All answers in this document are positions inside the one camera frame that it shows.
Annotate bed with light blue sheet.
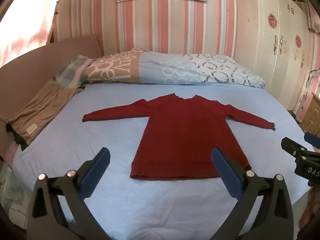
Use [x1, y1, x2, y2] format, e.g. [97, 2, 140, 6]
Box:
[12, 81, 315, 240]

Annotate person's right hand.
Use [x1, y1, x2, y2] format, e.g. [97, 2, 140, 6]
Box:
[299, 179, 320, 240]

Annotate black cloth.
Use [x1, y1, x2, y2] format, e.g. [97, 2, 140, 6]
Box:
[6, 124, 28, 152]

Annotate pink curtain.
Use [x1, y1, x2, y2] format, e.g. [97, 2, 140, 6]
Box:
[0, 0, 63, 67]

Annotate tan cloth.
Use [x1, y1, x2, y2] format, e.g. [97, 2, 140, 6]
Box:
[6, 79, 84, 146]

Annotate pink headboard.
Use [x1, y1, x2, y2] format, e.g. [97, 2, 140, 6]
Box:
[0, 34, 103, 160]

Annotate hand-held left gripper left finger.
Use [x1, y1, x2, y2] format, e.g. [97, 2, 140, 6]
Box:
[26, 147, 111, 240]

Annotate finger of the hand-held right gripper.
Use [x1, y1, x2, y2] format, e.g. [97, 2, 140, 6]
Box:
[281, 137, 314, 157]
[304, 132, 320, 152]

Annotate patterned blue tan duvet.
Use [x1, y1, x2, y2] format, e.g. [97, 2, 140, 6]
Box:
[81, 48, 266, 88]

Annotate wooden drawer cabinet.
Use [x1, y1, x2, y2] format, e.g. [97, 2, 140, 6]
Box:
[299, 92, 320, 133]

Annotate plaid pillow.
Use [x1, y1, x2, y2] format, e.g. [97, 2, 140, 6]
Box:
[55, 55, 93, 89]

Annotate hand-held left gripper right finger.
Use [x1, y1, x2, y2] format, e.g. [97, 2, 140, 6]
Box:
[211, 147, 294, 240]

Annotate white wardrobe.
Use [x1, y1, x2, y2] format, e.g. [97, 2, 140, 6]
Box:
[255, 0, 316, 110]

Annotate red knit sweater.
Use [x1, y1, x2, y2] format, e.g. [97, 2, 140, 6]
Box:
[82, 93, 276, 181]

